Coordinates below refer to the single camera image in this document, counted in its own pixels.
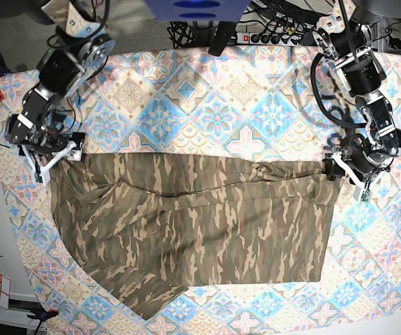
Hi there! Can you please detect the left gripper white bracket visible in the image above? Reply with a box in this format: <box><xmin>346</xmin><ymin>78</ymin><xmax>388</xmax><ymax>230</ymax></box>
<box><xmin>322</xmin><ymin>142</ymin><xmax>393</xmax><ymax>202</ymax></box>

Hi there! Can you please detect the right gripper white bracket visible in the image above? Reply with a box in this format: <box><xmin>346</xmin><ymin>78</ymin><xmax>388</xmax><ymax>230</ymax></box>
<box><xmin>18</xmin><ymin>132</ymin><xmax>86</xmax><ymax>185</ymax></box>

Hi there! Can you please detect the camouflage T-shirt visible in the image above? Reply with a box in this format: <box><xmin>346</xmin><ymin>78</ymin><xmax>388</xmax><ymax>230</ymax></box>
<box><xmin>50</xmin><ymin>153</ymin><xmax>341</xmax><ymax>319</ymax></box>

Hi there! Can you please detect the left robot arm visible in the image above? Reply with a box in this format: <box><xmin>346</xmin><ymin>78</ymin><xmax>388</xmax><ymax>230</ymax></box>
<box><xmin>310</xmin><ymin>1</ymin><xmax>401</xmax><ymax>202</ymax></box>

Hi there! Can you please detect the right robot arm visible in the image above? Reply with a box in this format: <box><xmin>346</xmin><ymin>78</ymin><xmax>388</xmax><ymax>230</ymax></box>
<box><xmin>4</xmin><ymin>1</ymin><xmax>115</xmax><ymax>185</ymax></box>

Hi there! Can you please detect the black red clamp lower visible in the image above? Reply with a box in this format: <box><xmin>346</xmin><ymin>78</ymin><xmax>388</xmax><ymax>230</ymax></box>
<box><xmin>27</xmin><ymin>308</ymin><xmax>59</xmax><ymax>322</ymax></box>

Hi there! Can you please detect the blue box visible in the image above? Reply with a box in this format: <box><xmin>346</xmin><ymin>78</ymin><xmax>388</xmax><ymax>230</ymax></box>
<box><xmin>144</xmin><ymin>0</ymin><xmax>251</xmax><ymax>22</ymax></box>

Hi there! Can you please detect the white power strip red switch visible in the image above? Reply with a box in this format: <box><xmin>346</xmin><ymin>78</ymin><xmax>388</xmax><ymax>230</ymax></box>
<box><xmin>234</xmin><ymin>32</ymin><xmax>317</xmax><ymax>47</ymax></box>

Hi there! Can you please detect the black bar under camera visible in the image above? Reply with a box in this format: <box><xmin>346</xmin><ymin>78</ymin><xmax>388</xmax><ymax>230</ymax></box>
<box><xmin>208</xmin><ymin>21</ymin><xmax>237</xmax><ymax>57</ymax></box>

